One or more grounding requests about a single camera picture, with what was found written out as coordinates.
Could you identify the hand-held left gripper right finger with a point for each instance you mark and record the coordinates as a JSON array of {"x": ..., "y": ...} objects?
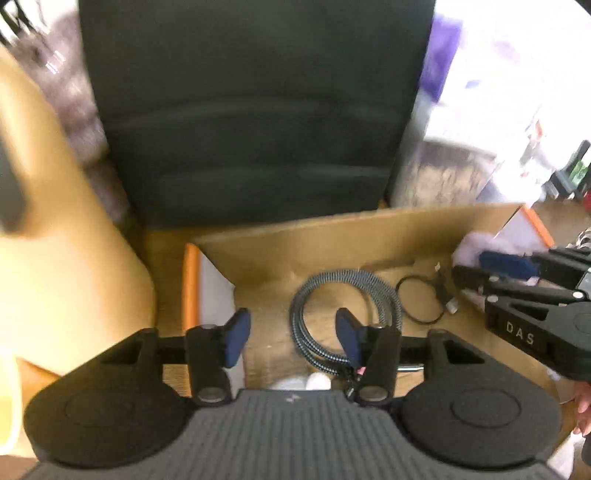
[{"x": 348, "y": 334}]

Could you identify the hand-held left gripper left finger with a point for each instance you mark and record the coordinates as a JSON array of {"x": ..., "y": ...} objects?
[{"x": 238, "y": 334}]

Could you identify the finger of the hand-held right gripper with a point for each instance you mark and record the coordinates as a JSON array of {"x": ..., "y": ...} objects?
[
  {"x": 508, "y": 263},
  {"x": 475, "y": 277}
]

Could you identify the lilac fluffy slipper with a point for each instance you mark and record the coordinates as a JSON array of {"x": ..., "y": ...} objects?
[{"x": 471, "y": 247}]

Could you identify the red and orange cardboard box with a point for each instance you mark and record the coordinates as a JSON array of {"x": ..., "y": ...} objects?
[{"x": 323, "y": 240}]

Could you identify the person's right hand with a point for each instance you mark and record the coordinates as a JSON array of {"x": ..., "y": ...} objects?
[{"x": 584, "y": 410}]

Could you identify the clear plastic container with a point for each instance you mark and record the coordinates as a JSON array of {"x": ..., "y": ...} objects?
[{"x": 438, "y": 175}]

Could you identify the yellow rounded furniture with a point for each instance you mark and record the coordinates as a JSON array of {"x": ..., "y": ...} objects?
[{"x": 69, "y": 277}]

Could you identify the black office chair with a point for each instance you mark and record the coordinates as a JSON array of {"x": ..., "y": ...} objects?
[{"x": 249, "y": 115}]

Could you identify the purple and white book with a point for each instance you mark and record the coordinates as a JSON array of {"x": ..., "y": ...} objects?
[{"x": 438, "y": 50}]

